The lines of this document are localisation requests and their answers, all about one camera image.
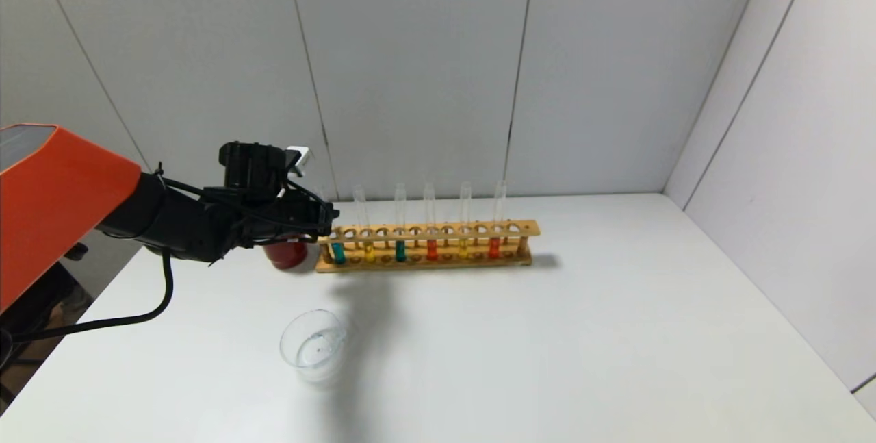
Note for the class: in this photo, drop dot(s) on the yellow pigment glass test tube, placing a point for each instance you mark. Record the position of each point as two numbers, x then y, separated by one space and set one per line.
369 252
463 248

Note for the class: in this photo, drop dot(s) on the clear glass dish with spout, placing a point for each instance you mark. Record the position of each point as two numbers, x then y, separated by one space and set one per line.
313 347

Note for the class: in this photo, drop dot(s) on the wooden test tube rack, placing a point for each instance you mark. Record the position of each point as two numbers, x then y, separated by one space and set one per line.
438 231

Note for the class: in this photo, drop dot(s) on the red pigment glass test tube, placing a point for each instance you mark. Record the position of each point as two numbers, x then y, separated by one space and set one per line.
432 250
494 248

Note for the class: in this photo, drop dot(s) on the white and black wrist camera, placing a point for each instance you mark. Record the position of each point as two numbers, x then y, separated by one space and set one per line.
299 159

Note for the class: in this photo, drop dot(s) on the dark red plastic cup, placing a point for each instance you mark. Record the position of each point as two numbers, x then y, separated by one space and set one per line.
286 256

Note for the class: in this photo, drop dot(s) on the blue pigment glass test tube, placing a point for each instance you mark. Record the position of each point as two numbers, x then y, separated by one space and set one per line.
338 252
400 251

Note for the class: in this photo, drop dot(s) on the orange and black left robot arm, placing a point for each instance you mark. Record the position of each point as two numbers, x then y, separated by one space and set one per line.
61 196

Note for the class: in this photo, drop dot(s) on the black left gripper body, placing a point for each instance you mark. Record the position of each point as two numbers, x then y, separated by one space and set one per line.
324 220

